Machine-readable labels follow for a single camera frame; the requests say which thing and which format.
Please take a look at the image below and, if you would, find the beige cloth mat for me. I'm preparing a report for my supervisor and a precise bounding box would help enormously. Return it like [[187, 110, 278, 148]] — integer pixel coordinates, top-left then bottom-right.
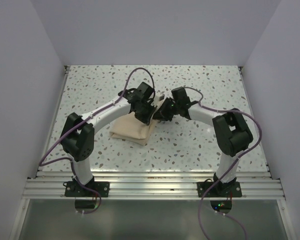
[[109, 112, 159, 146]]

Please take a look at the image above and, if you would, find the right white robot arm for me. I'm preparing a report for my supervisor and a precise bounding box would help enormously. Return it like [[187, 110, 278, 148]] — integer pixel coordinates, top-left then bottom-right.
[[153, 87, 253, 196]]

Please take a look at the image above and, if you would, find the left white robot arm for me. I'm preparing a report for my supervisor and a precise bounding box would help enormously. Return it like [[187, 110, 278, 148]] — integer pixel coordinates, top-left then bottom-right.
[[60, 82, 164, 186]]

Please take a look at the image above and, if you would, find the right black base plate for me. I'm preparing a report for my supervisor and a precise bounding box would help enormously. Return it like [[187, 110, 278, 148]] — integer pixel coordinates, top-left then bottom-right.
[[196, 179, 243, 198]]

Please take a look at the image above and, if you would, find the aluminium rail frame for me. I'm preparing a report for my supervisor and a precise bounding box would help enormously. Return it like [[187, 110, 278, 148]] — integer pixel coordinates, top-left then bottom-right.
[[22, 171, 285, 200]]

